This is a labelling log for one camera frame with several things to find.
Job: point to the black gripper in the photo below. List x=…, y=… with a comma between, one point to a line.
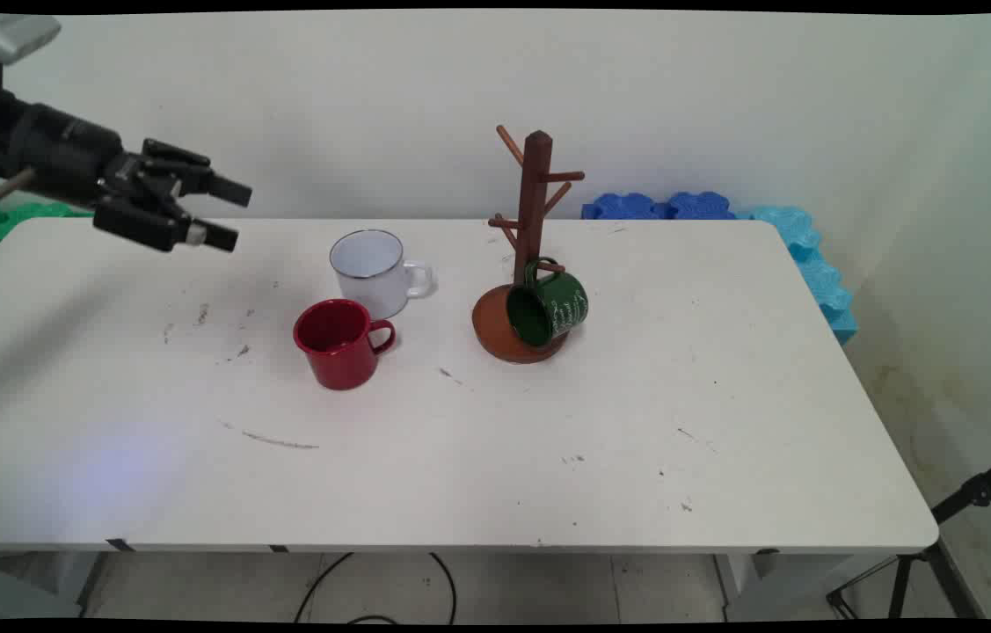
x=69, y=154

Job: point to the green enamel mug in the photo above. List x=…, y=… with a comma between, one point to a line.
x=557, y=312

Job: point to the white enamel mug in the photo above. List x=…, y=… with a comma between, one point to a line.
x=367, y=264

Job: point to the red enamel mug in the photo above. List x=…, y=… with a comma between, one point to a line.
x=341, y=347

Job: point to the brown wooden mug tree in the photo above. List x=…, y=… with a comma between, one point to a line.
x=533, y=202

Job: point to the grey table leg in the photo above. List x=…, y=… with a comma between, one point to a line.
x=776, y=585
x=20, y=585

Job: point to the dark blue foam mat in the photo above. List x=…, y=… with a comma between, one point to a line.
x=636, y=207

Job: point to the light blue foam mat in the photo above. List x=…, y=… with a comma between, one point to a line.
x=812, y=264

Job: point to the black tripod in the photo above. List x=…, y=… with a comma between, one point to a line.
x=974, y=492

